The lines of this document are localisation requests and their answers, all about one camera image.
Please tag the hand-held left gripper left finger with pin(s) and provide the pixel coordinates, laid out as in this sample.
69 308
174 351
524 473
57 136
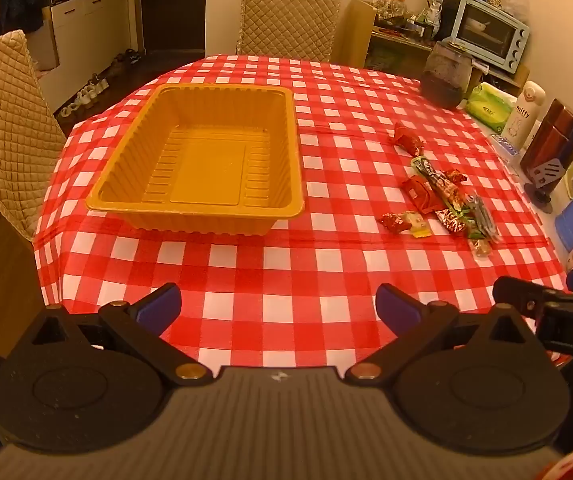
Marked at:
159 307

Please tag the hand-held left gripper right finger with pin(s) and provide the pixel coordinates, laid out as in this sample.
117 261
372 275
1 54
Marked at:
395 306

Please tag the red white candy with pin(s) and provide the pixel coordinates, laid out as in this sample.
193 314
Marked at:
480 247

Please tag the silver snack packet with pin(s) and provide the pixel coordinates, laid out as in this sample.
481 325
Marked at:
484 217

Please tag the red foil candy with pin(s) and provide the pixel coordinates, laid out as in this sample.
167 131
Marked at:
391 221

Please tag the yellow white candy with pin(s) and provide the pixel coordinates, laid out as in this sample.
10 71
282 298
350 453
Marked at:
416 222

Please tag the green-edged candy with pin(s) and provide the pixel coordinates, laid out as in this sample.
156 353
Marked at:
450 220

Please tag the red square snack packet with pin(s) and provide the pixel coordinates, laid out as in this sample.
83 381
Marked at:
416 192

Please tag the small red candy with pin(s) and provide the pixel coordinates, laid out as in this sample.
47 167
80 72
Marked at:
455 177

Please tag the long dark green-edged snack packet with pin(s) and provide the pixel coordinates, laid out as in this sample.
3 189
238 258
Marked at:
436 180

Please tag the yellow plastic tray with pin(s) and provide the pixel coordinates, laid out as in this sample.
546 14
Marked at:
206 160

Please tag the large red twisted snack packet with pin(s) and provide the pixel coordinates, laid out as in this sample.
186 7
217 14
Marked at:
405 136

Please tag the red checked tablecloth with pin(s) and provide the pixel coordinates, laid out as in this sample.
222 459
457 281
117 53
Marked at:
316 260

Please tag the grey phone stand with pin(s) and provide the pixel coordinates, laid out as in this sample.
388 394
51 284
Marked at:
546 172

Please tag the small blue flat packet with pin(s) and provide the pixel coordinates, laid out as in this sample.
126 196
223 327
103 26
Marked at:
504 145

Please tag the red thermos flask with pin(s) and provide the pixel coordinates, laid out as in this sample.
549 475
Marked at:
554 132

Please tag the white drinking bottle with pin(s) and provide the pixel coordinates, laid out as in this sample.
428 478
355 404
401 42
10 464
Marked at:
526 110

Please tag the green tissue pack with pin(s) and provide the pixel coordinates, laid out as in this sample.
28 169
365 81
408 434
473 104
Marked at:
489 107

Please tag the row of shoes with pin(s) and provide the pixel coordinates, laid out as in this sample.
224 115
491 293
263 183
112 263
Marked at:
89 92

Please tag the dark glass jar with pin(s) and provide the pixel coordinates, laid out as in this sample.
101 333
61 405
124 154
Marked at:
446 77

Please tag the beige quilted chair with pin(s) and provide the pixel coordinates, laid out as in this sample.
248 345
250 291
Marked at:
286 20
1 120

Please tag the wooden shelf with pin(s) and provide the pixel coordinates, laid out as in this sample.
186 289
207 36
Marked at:
401 52

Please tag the light blue toaster oven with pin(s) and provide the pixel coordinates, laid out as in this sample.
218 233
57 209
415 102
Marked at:
486 30

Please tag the clear plastic bag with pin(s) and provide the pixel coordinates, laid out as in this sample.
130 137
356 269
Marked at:
516 2

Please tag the white shoe cabinet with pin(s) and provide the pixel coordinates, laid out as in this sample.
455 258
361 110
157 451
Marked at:
86 30

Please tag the green white snack bag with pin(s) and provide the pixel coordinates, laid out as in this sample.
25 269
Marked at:
431 15

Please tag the plastic jar with orange lid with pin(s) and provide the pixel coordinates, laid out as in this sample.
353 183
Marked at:
390 7

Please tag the dark door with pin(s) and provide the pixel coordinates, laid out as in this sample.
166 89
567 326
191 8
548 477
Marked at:
176 5

